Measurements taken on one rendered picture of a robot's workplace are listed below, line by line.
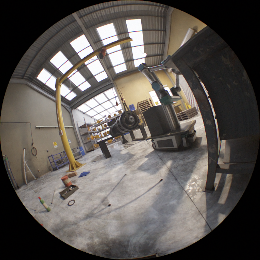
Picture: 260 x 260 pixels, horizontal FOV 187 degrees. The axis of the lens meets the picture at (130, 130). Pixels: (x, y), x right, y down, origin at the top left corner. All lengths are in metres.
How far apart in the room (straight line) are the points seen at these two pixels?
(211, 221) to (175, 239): 0.21
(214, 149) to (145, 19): 7.45
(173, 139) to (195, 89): 0.97
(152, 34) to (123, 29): 2.26
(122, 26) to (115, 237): 7.43
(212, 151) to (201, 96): 0.29
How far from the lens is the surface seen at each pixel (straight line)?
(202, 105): 0.44
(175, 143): 1.29
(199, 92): 0.44
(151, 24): 7.60
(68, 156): 3.31
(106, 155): 2.75
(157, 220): 0.65
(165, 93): 1.25
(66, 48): 6.85
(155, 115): 1.41
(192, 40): 0.46
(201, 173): 0.87
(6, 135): 6.36
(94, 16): 6.53
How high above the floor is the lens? 0.60
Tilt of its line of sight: level
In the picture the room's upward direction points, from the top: 22 degrees counter-clockwise
